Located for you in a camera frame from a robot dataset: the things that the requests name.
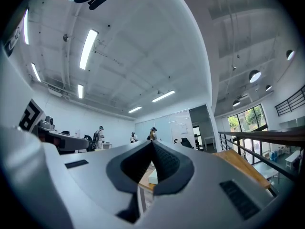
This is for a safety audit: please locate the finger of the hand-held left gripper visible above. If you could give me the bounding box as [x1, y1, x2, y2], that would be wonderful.
[47, 130, 90, 152]

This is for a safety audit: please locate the white air conditioner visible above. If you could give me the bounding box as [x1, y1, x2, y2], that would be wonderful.
[47, 87, 63, 98]

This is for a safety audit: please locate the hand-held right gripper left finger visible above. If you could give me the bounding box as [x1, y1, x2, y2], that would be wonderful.
[58, 140, 155, 229]

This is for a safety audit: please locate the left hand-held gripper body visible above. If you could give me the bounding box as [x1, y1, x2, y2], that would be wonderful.
[0, 10, 55, 143]

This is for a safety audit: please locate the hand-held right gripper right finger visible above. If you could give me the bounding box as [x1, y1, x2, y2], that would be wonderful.
[140, 141, 275, 229]

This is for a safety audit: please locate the white box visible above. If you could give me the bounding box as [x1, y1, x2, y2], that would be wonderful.
[147, 168, 158, 185]

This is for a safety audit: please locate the white table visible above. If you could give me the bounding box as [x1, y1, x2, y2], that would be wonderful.
[204, 136, 216, 150]

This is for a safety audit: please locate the black-framed window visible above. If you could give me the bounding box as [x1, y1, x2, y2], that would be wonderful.
[227, 104, 268, 132]

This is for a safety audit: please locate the wood-topped black railing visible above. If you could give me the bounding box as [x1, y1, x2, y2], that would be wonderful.
[218, 125, 305, 183]

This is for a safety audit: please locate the black office chair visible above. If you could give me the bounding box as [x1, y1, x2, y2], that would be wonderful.
[83, 134, 96, 152]
[180, 137, 194, 149]

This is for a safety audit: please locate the black metal balcony railing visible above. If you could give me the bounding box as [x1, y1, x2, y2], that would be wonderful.
[274, 84, 305, 117]

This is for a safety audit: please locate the white bench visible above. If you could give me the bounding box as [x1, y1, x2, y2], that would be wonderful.
[285, 150, 301, 170]

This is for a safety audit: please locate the glass partition wall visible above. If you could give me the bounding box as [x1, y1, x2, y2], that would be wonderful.
[134, 110, 196, 150]

